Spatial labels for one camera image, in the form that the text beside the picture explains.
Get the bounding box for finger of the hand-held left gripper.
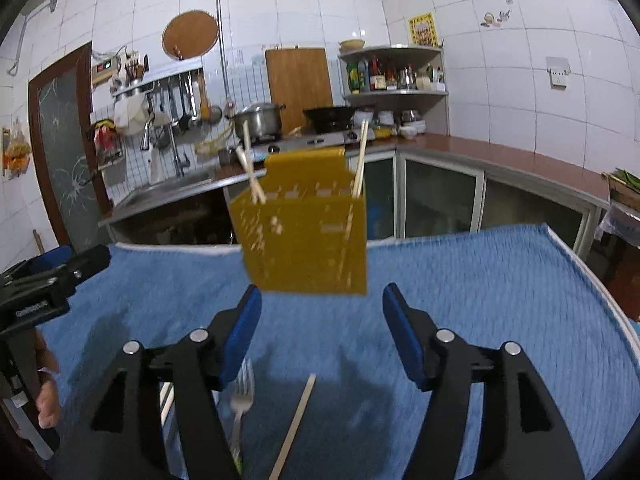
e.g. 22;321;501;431
0;246;76;288
10;244;112;307

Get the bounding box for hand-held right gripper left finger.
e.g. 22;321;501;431
50;284;264;480

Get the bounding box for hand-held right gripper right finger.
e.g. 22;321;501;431
382;282;587;480

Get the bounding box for green-handled metal fork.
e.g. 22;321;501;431
229;359;256;476

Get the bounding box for yellow perforated utensil holder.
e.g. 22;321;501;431
229;147;369;295

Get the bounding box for person's left hand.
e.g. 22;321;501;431
35;332;62;429

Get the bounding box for blue knitted towel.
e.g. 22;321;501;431
37;223;640;480

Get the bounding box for brown glass-panel door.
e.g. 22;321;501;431
27;42;113;261

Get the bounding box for steel sink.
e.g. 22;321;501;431
112;172;216;208

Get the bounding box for hanging plastic bag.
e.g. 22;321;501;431
2;120;32;178

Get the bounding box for steel faucet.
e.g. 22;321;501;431
140;112;191;178

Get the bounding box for white hanging cloth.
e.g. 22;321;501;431
114;95;151;136

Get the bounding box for row of hanging ladles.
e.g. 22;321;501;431
152;72;223;133

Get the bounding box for steel hanging utensil rack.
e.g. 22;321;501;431
111;67;205;98

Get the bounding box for white electrical box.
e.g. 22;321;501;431
91;56;123;86

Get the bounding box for brown kitchen counter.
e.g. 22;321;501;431
97;132;613;261

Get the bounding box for steel gas stove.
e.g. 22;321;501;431
235;132;396;158

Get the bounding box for stack of bowls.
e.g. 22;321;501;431
375;109;427;140

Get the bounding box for steel pot with lid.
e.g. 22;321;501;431
227;102;287;143

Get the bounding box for black wok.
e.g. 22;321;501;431
302;105;373;131

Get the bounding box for clear plastic sheet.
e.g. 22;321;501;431
595;205;640;248

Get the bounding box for round wooden lid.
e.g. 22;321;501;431
161;9;221;58

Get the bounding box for wooden cutting board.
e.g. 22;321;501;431
265;47;334;136

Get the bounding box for wooden board with vegetables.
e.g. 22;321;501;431
602;167;640;211

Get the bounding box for yellow hose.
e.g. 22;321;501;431
195;122;236;158

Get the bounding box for metal wall pipe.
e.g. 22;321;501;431
215;0;232;106

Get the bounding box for corner wall shelf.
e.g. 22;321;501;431
337;45;449;136

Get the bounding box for white wall socket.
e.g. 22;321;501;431
546;56;571;90

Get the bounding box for yellow wall poster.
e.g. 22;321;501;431
407;12;438;47

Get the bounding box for decorative wall hooks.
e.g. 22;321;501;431
480;0;516;28

